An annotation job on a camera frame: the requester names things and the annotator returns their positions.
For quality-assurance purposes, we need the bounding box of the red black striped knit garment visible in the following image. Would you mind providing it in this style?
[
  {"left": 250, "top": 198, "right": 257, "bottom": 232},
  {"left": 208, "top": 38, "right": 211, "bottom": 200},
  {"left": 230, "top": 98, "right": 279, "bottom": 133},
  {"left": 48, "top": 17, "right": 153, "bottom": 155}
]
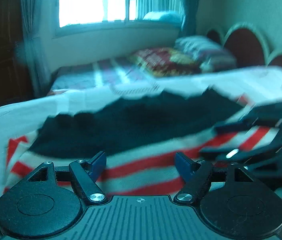
[{"left": 6, "top": 89, "right": 276, "bottom": 195}]

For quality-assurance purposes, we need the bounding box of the white patterned bed sheet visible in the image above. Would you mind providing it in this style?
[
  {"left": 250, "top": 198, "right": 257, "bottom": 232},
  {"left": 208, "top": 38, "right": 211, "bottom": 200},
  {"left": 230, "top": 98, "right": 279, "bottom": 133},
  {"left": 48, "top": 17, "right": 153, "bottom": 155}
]
[{"left": 0, "top": 67, "right": 282, "bottom": 196}]

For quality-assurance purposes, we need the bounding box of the red scalloped headboard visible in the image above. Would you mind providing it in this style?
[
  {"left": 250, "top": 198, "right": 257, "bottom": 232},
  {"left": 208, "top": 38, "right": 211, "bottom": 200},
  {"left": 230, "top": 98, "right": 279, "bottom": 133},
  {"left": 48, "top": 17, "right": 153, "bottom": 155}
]
[{"left": 206, "top": 22, "right": 282, "bottom": 68}]

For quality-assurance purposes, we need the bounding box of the striped grey pillow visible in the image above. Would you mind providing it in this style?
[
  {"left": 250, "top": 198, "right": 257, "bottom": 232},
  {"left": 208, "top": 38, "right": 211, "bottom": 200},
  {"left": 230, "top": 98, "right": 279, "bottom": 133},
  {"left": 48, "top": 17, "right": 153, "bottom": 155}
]
[{"left": 175, "top": 36, "right": 237, "bottom": 73}]

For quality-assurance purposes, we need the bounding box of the red yellow patterned blanket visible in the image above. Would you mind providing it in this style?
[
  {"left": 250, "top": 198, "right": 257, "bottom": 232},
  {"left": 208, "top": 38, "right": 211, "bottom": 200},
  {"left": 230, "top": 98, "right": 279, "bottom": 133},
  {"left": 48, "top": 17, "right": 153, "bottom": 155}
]
[{"left": 127, "top": 47, "right": 201, "bottom": 77}]

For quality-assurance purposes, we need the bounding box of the striped purple bed sheet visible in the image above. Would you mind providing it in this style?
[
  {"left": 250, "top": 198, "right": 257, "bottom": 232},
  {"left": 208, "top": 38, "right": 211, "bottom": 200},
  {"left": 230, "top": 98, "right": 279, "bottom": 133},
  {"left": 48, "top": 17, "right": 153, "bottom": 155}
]
[{"left": 48, "top": 57, "right": 156, "bottom": 95}]

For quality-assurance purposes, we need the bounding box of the light bundle on windowsill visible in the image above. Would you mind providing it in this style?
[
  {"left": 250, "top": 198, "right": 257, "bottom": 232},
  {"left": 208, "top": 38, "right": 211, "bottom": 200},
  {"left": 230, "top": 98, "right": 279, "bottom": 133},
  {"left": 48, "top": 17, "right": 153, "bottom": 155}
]
[{"left": 143, "top": 11, "right": 181, "bottom": 24}]

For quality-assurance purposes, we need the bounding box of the right teal curtain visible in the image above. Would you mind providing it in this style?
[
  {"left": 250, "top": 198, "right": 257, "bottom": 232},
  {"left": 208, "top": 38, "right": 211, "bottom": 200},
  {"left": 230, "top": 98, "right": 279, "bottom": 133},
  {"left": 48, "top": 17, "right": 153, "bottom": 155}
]
[{"left": 181, "top": 0, "right": 200, "bottom": 36}]

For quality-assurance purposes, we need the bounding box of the bright window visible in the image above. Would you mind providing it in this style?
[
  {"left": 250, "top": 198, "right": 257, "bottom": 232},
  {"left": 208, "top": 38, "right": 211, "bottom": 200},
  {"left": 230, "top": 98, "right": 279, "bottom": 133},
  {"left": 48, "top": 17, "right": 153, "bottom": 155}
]
[{"left": 58, "top": 0, "right": 137, "bottom": 28}]

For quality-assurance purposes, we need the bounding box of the left grey curtain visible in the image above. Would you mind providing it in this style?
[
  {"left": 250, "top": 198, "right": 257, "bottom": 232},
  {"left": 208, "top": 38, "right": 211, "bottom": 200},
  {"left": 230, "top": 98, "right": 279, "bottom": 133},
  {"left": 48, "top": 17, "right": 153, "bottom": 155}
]
[{"left": 20, "top": 0, "right": 51, "bottom": 98}]

